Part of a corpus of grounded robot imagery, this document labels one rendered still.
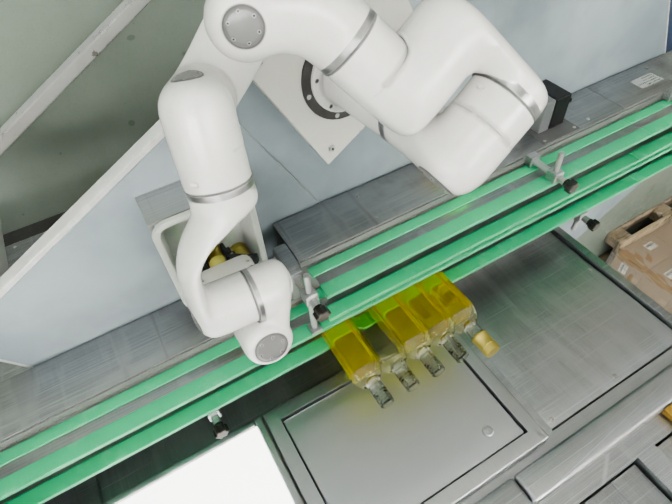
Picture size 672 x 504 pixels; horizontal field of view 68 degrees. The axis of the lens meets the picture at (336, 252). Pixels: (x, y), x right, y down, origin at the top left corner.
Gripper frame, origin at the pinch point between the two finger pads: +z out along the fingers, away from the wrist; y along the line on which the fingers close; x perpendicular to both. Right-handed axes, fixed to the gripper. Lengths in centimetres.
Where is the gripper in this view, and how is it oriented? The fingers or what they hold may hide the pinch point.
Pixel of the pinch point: (215, 258)
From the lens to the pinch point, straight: 96.5
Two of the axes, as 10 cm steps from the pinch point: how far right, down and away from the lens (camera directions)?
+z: -4.7, -4.4, 7.7
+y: 8.6, -4.0, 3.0
